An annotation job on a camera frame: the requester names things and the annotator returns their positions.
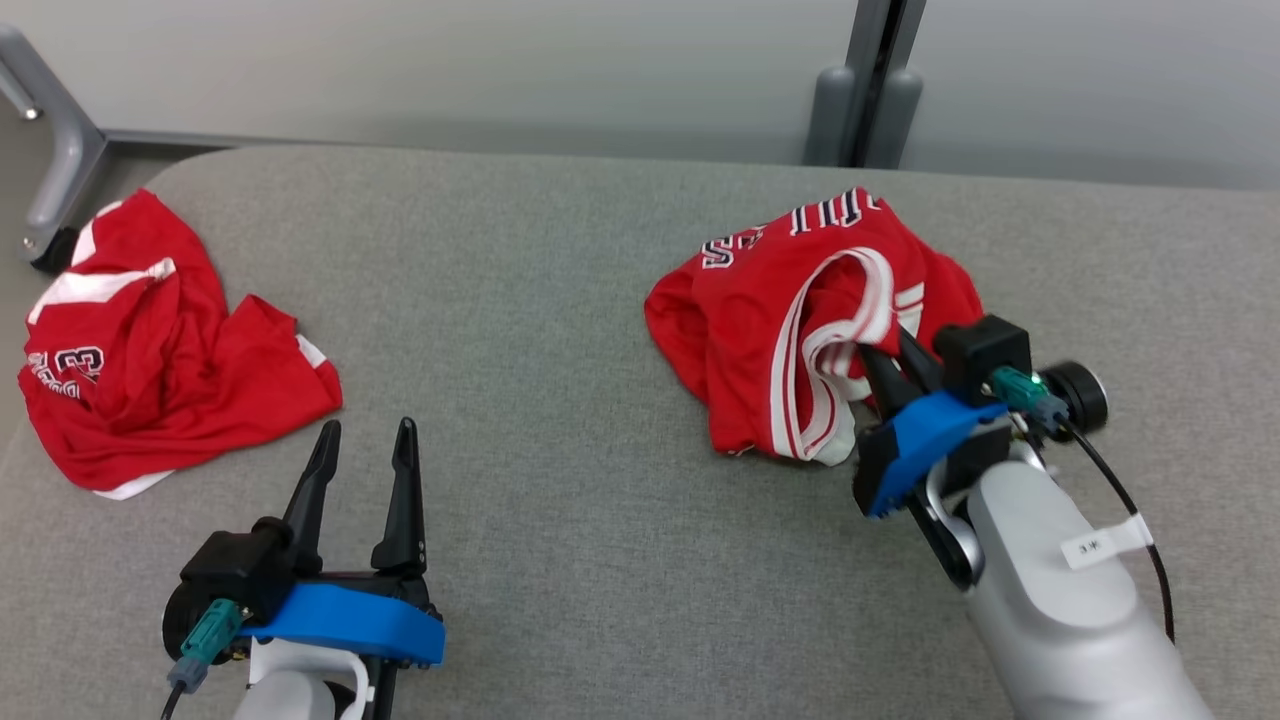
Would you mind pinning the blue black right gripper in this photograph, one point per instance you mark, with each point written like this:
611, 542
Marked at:
920, 445

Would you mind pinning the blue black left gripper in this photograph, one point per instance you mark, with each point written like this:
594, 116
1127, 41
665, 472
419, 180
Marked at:
350, 620

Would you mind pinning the red jersey with white trim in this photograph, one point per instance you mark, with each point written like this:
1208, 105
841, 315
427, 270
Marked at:
760, 330

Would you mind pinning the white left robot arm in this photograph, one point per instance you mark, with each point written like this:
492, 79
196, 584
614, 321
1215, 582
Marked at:
290, 695

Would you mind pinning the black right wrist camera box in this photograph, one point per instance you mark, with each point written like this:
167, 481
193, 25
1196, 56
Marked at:
985, 350

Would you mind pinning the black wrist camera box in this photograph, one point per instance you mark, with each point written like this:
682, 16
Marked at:
235, 570
985, 350

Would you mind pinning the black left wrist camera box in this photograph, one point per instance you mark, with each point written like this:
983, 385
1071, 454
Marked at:
235, 570

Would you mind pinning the grey partition post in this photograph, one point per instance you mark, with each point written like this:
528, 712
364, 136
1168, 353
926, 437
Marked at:
830, 110

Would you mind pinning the grey metal frame with caster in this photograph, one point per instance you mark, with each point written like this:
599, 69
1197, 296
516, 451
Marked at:
70, 170

